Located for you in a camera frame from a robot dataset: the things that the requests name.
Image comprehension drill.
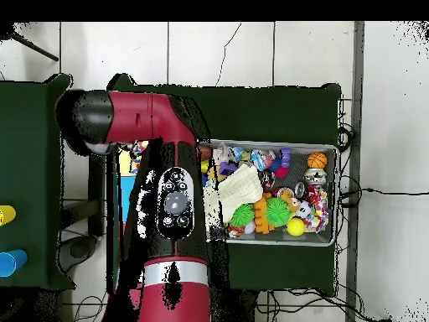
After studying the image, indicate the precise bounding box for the cream knitted cloth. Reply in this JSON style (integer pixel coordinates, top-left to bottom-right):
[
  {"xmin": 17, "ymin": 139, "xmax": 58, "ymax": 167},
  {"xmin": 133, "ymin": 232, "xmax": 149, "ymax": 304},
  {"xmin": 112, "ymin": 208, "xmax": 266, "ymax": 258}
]
[{"xmin": 217, "ymin": 164, "xmax": 265, "ymax": 222}]

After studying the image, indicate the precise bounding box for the polka dot cloth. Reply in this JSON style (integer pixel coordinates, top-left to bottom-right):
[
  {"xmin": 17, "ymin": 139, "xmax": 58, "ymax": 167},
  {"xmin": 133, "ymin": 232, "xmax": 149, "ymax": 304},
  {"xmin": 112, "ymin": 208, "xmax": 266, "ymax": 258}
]
[
  {"xmin": 128, "ymin": 140, "xmax": 149, "ymax": 175},
  {"xmin": 302, "ymin": 185, "xmax": 330, "ymax": 233}
]

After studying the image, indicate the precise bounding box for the wooden box with three holes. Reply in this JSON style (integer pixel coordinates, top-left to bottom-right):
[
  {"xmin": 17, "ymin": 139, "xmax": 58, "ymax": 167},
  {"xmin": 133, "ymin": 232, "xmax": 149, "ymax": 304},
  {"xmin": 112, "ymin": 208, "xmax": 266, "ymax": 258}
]
[{"xmin": 116, "ymin": 140, "xmax": 148, "ymax": 224}]

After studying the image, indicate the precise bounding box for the green spiky rubber ball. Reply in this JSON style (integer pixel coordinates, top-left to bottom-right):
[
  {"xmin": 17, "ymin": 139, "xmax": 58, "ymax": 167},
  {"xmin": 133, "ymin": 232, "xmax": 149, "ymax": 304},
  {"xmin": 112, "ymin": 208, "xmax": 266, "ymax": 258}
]
[
  {"xmin": 229, "ymin": 202, "xmax": 255, "ymax": 228},
  {"xmin": 264, "ymin": 196, "xmax": 292, "ymax": 227}
]

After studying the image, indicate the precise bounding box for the brown monkey plush toy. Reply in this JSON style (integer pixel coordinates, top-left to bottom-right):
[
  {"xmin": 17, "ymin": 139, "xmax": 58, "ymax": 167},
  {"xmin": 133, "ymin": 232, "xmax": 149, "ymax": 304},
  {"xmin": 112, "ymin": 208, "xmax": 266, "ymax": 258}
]
[{"xmin": 278, "ymin": 189, "xmax": 302, "ymax": 213}]

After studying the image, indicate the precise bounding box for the dark green table cloth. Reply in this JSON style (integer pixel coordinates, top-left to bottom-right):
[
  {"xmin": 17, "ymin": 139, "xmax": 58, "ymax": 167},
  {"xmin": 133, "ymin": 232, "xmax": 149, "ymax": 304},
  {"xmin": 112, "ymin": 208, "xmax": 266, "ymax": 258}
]
[
  {"xmin": 0, "ymin": 73, "xmax": 77, "ymax": 291},
  {"xmin": 105, "ymin": 73, "xmax": 343, "ymax": 296}
]

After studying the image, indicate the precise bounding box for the orange toy basketball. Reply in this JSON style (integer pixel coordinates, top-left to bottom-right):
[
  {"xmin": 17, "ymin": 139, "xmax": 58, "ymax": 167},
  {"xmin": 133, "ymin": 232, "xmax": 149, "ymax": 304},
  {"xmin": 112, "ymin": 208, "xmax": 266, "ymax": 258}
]
[{"xmin": 306, "ymin": 151, "xmax": 328, "ymax": 169}]

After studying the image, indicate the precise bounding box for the black upright panel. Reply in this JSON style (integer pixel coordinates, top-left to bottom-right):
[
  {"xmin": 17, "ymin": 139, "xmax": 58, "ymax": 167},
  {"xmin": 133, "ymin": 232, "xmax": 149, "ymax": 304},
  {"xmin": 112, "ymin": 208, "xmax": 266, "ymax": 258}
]
[{"xmin": 88, "ymin": 152, "xmax": 107, "ymax": 238}]

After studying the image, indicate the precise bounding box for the grey stand foot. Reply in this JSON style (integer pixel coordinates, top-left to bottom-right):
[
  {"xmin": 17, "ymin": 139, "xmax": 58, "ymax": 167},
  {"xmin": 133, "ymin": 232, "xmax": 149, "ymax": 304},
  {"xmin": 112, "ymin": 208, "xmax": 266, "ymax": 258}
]
[{"xmin": 59, "ymin": 234, "xmax": 99, "ymax": 273}]

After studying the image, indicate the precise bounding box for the yellow cup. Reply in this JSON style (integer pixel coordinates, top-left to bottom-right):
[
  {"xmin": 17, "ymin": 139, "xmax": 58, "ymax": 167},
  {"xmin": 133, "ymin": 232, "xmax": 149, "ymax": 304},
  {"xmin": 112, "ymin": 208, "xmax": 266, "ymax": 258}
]
[{"xmin": 0, "ymin": 205, "xmax": 17, "ymax": 227}]

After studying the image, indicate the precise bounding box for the blue cup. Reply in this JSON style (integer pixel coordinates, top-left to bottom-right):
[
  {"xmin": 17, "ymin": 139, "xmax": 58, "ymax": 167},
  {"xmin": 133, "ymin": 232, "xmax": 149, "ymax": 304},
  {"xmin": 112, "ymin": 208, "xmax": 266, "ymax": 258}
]
[{"xmin": 0, "ymin": 248, "xmax": 28, "ymax": 278}]

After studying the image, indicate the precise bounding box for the black tripod leg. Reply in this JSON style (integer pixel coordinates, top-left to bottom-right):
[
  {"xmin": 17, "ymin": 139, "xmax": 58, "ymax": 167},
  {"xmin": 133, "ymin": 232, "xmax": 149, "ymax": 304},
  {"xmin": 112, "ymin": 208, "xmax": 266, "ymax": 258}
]
[{"xmin": 0, "ymin": 23, "xmax": 60, "ymax": 63}]

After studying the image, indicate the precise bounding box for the shallow wire mesh bin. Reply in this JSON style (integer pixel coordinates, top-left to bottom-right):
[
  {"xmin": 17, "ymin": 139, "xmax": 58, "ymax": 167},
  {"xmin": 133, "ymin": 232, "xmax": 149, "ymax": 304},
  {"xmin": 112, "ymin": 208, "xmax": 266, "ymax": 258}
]
[{"xmin": 197, "ymin": 138, "xmax": 339, "ymax": 248}]

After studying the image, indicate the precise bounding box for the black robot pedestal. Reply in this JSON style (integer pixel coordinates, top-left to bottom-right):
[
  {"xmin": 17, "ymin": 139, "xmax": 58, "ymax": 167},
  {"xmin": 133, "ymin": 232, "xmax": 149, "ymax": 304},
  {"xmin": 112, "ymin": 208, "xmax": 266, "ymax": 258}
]
[{"xmin": 210, "ymin": 288, "xmax": 259, "ymax": 322}]

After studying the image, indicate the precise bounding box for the black power cable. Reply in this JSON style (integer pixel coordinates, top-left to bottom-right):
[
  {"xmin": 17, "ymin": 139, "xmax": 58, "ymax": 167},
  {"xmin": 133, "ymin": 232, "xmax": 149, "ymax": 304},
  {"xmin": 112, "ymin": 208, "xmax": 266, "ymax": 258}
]
[{"xmin": 337, "ymin": 187, "xmax": 429, "ymax": 209}]

